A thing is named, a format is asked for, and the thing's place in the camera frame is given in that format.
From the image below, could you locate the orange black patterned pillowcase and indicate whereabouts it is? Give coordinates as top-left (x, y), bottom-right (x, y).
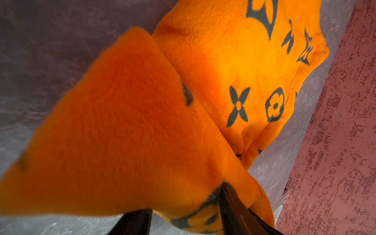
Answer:
top-left (1, 1), bottom-right (330, 235)

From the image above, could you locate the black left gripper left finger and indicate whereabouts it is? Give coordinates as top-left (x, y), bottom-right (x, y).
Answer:
top-left (107, 209), bottom-right (153, 235)

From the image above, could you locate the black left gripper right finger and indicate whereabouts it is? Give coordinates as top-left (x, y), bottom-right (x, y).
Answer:
top-left (220, 182), bottom-right (283, 235)

